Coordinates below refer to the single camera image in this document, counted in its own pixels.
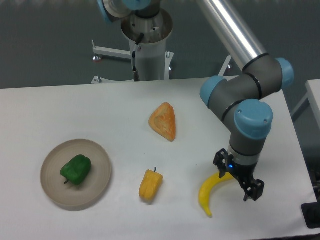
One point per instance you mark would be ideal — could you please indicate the beige round plate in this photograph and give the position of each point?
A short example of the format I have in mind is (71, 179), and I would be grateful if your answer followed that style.
(63, 192)

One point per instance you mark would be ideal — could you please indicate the yellow banana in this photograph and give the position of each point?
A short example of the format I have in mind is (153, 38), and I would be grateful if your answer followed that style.
(205, 190)

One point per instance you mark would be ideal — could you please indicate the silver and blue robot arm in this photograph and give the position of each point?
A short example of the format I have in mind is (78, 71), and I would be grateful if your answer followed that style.
(237, 102)

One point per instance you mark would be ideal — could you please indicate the black device at table edge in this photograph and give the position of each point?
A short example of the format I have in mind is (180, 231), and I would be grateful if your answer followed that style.
(311, 214)

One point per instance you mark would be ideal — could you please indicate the orange triangular bread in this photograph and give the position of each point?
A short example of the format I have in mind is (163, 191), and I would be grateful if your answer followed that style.
(163, 121)

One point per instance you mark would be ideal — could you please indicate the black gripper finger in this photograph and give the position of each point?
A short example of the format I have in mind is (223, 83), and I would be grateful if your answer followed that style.
(253, 189)
(224, 162)

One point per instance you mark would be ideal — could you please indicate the yellow bell pepper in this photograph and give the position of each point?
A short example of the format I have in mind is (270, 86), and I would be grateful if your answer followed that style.
(150, 185)

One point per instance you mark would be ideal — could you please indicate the white side table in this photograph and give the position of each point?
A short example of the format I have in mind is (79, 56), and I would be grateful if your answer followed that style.
(313, 91)

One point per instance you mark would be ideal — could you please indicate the green bell pepper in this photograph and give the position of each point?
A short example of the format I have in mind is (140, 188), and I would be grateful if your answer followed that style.
(76, 170)

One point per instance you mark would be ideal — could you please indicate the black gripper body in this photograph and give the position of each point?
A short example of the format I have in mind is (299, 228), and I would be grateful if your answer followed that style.
(243, 173)

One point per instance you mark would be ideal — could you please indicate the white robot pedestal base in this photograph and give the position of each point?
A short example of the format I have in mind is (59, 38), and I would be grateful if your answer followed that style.
(147, 37)

